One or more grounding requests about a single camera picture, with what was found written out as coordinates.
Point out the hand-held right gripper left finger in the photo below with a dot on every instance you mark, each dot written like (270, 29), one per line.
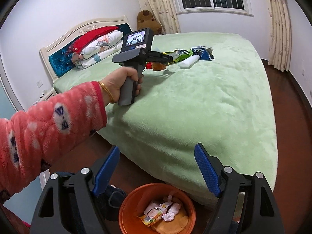
(106, 171)

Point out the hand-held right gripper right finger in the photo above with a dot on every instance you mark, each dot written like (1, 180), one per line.
(207, 171)

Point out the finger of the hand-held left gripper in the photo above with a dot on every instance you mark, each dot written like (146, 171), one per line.
(156, 53)
(164, 59)

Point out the orange snack packet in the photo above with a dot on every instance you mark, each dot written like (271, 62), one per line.
(159, 66)

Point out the green snack bag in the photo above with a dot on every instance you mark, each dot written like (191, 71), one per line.
(180, 54)

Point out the white plastic bottle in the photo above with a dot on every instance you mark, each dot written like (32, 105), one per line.
(189, 62)

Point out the blue snack packet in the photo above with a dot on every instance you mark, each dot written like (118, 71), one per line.
(202, 52)

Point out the orange plastic bin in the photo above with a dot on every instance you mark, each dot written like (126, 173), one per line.
(129, 207)

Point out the person's left forearm pink sleeve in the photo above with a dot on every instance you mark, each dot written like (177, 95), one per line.
(48, 126)

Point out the person's left hand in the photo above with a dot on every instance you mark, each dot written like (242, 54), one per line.
(117, 82)

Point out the dark blue slipper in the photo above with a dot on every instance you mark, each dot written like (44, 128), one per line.
(117, 199)

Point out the brown teddy bear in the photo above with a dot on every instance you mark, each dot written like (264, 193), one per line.
(147, 22)

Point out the folded white floral quilt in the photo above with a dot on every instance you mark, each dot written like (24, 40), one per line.
(97, 58)

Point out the red pillow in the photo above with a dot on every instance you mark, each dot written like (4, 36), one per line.
(93, 37)

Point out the cream floral curtain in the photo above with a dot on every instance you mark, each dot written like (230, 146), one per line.
(279, 29)
(158, 7)

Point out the crumpled white tissue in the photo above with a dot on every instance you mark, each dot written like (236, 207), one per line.
(172, 212)

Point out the white paper wrapper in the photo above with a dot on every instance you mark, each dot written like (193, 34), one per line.
(152, 206)

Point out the bed with green plush blanket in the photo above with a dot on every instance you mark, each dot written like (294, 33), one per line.
(195, 107)

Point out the orange peel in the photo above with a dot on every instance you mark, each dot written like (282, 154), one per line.
(174, 225)

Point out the yellow snack packet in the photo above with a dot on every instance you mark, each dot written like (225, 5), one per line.
(148, 220)

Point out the cream and blue bed headboard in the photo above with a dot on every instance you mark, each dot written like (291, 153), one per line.
(58, 61)

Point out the cream nightstand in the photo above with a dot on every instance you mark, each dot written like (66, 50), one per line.
(47, 97)

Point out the small white black object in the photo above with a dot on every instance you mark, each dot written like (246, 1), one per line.
(43, 93)

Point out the white wall socket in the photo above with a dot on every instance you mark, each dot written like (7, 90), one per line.
(39, 84)

